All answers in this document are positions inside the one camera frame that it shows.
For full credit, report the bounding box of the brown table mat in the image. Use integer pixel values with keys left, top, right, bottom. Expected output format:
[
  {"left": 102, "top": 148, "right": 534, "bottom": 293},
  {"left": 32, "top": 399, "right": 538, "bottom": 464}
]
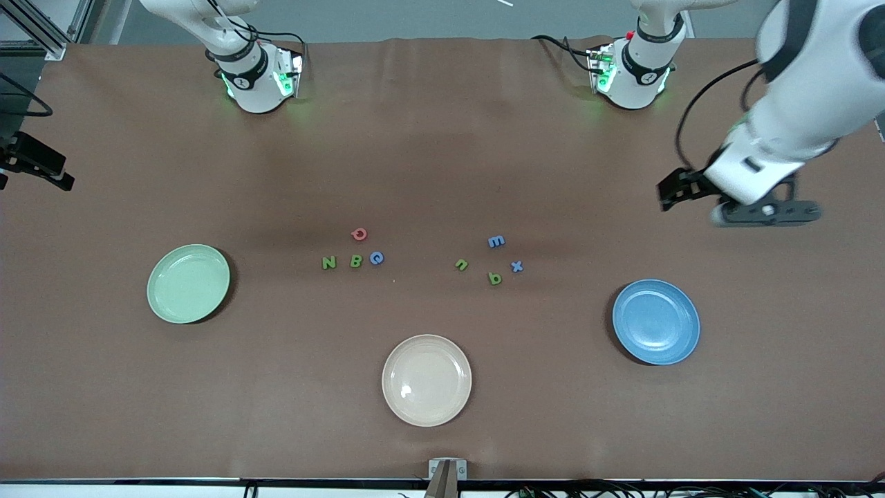
[{"left": 0, "top": 36, "right": 885, "bottom": 483}]

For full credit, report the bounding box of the black right arm base cable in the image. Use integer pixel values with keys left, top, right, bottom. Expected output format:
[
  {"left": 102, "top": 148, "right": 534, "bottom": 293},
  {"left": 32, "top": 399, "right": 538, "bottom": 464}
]
[{"left": 228, "top": 17, "right": 306, "bottom": 53}]

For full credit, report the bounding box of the black arm base cable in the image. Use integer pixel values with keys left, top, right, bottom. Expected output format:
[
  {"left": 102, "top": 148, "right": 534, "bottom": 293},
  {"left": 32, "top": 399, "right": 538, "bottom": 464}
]
[
  {"left": 531, "top": 33, "right": 597, "bottom": 73},
  {"left": 228, "top": 17, "right": 306, "bottom": 53}
]

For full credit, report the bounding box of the black left arm base cable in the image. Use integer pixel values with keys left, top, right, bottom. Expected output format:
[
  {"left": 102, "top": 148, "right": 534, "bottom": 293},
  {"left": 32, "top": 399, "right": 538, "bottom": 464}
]
[{"left": 531, "top": 33, "right": 597, "bottom": 73}]

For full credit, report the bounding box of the aluminium frame profile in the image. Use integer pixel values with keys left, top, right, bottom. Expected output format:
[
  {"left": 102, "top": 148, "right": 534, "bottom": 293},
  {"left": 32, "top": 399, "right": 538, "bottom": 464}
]
[{"left": 0, "top": 0, "right": 94, "bottom": 62}]

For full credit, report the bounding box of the blue plate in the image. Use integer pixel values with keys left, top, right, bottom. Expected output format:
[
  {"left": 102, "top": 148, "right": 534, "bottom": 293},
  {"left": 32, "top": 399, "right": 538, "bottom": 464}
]
[{"left": 612, "top": 279, "right": 701, "bottom": 366}]

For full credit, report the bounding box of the grey metal camera bracket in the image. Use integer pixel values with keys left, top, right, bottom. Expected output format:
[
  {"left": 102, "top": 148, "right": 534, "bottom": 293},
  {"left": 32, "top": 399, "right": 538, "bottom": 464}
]
[{"left": 428, "top": 458, "right": 468, "bottom": 498}]

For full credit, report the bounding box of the light green plate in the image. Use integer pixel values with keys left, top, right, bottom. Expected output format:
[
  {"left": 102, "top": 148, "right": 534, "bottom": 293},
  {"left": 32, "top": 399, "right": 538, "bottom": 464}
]
[{"left": 147, "top": 244, "right": 231, "bottom": 325}]

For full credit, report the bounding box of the beige plate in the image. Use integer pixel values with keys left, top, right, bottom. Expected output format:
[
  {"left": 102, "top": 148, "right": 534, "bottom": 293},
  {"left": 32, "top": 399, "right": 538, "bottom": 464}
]
[{"left": 382, "top": 334, "right": 473, "bottom": 427}]

